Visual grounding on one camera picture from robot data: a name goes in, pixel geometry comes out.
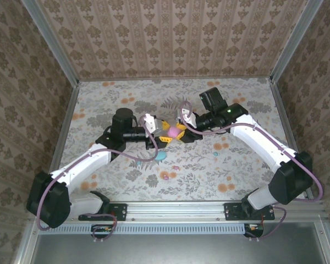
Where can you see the pink earbud charging case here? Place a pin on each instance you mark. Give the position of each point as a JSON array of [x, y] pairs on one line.
[[173, 132]]

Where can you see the teal earbud charging case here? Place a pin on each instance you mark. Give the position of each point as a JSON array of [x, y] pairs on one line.
[[161, 156]]

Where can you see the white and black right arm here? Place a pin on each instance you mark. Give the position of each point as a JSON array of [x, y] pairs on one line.
[[264, 145]]

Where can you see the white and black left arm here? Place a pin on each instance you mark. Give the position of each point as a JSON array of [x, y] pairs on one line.
[[82, 165]]

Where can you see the floral tablecloth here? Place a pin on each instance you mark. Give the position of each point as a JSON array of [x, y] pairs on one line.
[[198, 178]]

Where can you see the aluminium extrusion beam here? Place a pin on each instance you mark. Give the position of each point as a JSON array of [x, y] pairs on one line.
[[176, 211]]

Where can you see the grey metal sheet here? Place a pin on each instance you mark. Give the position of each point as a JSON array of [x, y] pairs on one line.
[[181, 250]]

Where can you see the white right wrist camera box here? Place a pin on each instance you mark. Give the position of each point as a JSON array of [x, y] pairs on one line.
[[187, 116]]

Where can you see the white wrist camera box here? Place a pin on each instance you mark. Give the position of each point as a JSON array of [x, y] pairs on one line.
[[151, 125], [187, 116]]

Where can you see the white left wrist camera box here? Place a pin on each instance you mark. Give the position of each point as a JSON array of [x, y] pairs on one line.
[[151, 125]]

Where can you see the aluminium frame side rail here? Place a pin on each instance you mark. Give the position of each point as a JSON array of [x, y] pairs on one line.
[[284, 118], [63, 134]]

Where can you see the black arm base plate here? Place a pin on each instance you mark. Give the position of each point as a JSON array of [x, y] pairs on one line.
[[118, 211], [233, 211]]

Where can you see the aluminium frame post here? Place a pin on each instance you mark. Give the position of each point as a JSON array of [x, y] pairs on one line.
[[294, 44], [52, 44]]

